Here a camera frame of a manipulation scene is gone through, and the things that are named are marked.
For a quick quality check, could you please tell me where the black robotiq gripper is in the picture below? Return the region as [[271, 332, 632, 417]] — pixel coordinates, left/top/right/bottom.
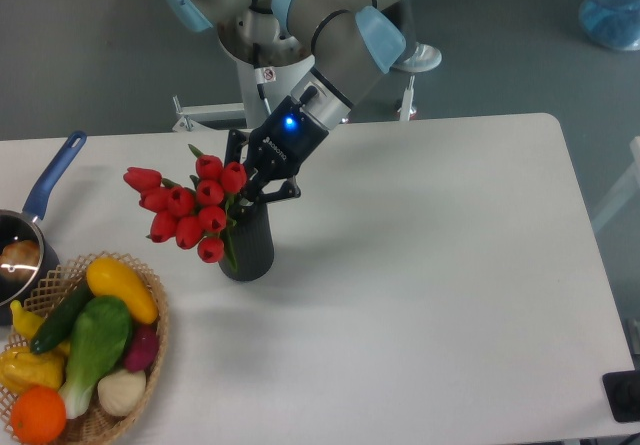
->
[[224, 97, 329, 208]]

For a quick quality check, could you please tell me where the red tulip bouquet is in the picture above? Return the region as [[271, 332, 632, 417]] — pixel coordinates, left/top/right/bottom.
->
[[123, 145, 248, 271]]

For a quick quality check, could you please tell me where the dark grey ribbed vase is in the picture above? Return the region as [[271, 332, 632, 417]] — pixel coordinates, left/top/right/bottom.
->
[[219, 204, 274, 282]]

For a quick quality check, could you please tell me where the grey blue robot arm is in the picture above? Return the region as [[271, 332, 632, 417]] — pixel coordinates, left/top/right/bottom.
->
[[166, 0, 406, 204]]

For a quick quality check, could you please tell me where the yellow squash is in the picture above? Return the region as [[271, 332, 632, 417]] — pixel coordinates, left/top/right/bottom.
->
[[86, 256, 159, 325]]

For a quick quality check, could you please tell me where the white sneaker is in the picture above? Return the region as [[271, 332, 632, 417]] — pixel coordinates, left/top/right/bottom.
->
[[392, 43, 442, 74]]

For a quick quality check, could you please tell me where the green bok choy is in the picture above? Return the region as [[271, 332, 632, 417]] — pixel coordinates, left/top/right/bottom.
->
[[59, 296, 132, 420]]

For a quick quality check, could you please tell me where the bread roll in saucepan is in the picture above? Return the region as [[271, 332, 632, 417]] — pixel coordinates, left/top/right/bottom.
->
[[1, 240, 40, 284]]

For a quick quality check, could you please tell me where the dark green cucumber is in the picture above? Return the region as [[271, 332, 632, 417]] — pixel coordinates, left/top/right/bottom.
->
[[30, 281, 94, 354]]

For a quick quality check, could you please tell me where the white garlic bulb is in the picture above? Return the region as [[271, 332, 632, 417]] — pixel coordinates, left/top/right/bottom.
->
[[97, 369, 147, 417]]

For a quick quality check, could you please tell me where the yellow banana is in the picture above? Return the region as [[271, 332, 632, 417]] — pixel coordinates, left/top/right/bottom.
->
[[10, 300, 45, 342]]

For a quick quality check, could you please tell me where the yellow bell pepper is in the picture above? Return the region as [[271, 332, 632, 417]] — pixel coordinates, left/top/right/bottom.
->
[[1, 346, 65, 395]]

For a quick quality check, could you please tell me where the orange fruit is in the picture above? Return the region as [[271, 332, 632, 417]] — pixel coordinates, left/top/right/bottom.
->
[[9, 386, 67, 444]]

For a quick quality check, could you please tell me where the white furniture at right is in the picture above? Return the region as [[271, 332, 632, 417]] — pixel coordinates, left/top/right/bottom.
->
[[591, 136, 639, 234]]

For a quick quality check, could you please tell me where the blue translucent container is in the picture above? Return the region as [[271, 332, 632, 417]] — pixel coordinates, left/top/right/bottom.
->
[[579, 0, 639, 51]]

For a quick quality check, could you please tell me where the black device at edge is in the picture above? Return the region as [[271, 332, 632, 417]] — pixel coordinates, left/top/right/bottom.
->
[[602, 370, 639, 423]]

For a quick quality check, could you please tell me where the white frame post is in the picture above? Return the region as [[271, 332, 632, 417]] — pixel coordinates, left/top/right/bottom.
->
[[398, 74, 417, 121]]

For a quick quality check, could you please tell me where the blue handled saucepan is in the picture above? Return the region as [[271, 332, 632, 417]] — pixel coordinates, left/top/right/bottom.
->
[[1, 131, 87, 326]]

